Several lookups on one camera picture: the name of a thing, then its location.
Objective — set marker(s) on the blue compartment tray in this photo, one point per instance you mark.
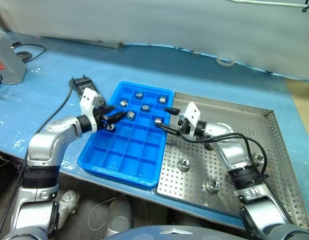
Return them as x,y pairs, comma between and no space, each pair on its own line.
134,150

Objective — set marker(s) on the brown cardboard sheet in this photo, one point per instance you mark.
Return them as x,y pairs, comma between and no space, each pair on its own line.
303,105

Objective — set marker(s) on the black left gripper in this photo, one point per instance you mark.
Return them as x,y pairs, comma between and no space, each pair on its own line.
100,117

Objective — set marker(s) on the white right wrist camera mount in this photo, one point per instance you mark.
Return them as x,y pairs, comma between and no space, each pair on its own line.
192,113

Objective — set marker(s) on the metal roller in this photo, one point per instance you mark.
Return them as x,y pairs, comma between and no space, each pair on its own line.
158,121
144,108
184,165
110,127
259,157
213,185
138,95
123,103
162,99
130,114

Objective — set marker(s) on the grey rounded shape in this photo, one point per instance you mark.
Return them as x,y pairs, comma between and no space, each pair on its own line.
122,215

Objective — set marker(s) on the black handheld controller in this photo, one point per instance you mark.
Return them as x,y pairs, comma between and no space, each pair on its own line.
82,83

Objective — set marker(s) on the grey wrapped bundle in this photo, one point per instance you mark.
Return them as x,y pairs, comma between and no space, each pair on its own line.
67,200

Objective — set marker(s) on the grey metal box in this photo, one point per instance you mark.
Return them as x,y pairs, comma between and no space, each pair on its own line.
7,60

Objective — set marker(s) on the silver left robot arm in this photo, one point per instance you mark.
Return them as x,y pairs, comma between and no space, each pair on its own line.
44,145

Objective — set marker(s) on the dark blue robot torso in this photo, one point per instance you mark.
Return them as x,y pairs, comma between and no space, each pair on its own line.
144,233

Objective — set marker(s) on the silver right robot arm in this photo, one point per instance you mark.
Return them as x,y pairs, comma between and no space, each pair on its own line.
229,152

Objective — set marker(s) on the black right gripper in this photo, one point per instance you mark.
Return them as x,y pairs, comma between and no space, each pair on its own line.
184,126

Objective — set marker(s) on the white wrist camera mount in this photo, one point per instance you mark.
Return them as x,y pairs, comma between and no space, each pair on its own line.
88,97
192,113

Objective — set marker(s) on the thin metal rod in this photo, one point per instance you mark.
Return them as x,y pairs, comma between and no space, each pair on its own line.
269,3

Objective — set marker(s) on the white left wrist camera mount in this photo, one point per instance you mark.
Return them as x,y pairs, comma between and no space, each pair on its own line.
88,97

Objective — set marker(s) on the black round disc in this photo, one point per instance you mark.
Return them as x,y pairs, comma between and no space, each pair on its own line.
23,55

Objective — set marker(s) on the perforated steel tray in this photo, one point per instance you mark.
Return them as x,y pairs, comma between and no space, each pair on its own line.
189,152

